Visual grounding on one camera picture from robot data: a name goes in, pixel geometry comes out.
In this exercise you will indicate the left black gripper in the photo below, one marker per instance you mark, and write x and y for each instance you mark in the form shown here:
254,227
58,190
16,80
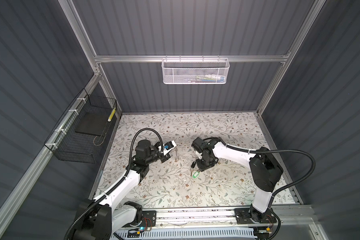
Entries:
163,159

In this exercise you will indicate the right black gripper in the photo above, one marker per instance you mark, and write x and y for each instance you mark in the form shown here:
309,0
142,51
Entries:
202,167

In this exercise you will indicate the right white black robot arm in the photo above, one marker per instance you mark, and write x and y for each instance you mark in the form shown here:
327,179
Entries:
266,170

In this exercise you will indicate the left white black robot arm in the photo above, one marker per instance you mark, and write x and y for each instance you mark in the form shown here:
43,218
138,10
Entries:
123,186

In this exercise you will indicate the floral table mat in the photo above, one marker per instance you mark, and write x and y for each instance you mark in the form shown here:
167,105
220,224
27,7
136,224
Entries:
169,184

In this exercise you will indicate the yellow marker in basket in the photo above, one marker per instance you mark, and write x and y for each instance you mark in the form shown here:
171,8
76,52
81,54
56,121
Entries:
111,114

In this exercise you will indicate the black pad in basket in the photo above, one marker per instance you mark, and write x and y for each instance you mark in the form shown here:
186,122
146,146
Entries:
92,124

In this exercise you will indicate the pens in white basket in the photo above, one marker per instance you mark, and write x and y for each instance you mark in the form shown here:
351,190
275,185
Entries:
214,79

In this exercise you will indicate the white ventilated cable duct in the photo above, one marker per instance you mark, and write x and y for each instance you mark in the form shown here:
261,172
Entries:
188,234

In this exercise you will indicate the white wire mesh basket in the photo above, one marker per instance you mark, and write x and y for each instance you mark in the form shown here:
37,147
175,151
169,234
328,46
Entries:
175,70

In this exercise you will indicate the black wire basket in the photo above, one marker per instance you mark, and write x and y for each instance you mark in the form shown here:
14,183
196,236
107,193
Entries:
67,145

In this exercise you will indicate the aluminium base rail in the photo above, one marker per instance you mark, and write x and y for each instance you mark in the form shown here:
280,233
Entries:
215,217

